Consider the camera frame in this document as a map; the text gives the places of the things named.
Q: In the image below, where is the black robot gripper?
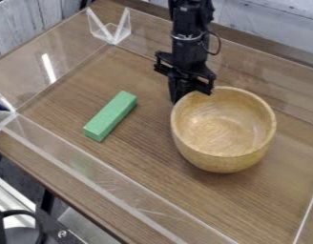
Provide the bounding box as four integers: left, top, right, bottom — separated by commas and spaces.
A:
154, 32, 217, 104

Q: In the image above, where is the green rectangular block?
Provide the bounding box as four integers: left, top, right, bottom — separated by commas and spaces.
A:
83, 91, 138, 142

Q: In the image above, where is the light wooden bowl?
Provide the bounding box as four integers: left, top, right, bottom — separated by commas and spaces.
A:
170, 86, 276, 173

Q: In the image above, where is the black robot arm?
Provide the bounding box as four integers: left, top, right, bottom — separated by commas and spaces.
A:
154, 0, 220, 104

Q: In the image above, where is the black table leg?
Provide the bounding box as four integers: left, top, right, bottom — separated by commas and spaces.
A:
40, 190, 55, 214

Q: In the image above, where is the clear acrylic corner bracket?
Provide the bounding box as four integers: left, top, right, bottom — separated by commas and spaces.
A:
86, 8, 132, 46

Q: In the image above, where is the clear acrylic tray wall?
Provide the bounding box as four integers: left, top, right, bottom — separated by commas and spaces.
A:
0, 2, 313, 244

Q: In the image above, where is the grey metal base plate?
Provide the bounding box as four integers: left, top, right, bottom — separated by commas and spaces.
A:
59, 208, 121, 244

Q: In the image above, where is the black cable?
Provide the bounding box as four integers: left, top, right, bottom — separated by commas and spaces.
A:
0, 209, 47, 244

